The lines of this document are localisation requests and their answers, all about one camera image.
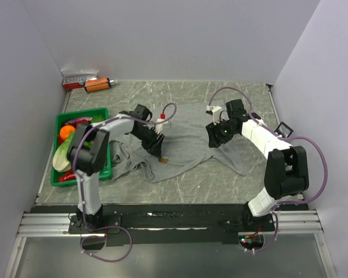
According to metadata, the purple eggplant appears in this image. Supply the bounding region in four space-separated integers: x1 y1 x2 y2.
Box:
63 116 92 126

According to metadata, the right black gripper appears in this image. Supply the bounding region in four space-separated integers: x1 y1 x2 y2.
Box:
205 118 238 149

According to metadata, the green bell pepper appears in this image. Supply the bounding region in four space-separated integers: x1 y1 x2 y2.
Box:
90 115 106 123

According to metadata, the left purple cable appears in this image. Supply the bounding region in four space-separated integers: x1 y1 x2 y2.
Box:
72 103 177 263

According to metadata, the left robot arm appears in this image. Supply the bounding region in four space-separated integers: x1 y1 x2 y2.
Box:
67 105 168 233

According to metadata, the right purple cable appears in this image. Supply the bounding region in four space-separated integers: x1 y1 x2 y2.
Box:
208 86 328 255

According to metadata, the green plastic crate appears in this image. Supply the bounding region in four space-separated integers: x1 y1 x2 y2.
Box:
50 108 112 187

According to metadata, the green lettuce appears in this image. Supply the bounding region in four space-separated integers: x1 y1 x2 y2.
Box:
52 131 75 173

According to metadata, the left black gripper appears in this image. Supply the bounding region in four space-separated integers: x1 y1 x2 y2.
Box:
132 126 165 159

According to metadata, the purple cable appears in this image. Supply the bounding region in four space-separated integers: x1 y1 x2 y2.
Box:
208 86 328 255
72 103 177 263

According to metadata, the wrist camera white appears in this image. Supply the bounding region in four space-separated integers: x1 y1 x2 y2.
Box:
154 113 171 134
206 105 223 125

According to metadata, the red white box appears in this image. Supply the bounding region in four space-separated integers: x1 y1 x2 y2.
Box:
62 74 98 91

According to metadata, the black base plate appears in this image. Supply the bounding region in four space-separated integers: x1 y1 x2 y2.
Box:
68 203 310 247

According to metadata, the aluminium rail frame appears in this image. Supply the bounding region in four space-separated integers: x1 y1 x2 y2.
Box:
5 204 338 277

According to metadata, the black square frame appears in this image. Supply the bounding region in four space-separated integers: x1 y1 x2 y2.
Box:
275 122 294 138

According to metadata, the orange fruit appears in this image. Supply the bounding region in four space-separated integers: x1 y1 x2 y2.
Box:
59 125 76 140

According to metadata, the grey garment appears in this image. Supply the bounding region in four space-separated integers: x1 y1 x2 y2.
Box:
111 103 245 183

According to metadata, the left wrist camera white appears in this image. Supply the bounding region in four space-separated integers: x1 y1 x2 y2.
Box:
154 113 171 134

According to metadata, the orange cylinder tool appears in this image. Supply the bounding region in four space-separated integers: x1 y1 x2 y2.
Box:
84 78 117 93

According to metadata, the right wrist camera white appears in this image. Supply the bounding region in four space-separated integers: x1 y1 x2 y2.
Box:
206 105 223 125

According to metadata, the red chili pepper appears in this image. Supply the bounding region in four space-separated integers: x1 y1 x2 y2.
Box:
58 170 75 182

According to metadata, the red bell pepper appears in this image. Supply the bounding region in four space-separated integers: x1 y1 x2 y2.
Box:
76 119 90 127

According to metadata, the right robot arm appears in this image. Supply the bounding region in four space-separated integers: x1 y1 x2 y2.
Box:
206 99 309 231

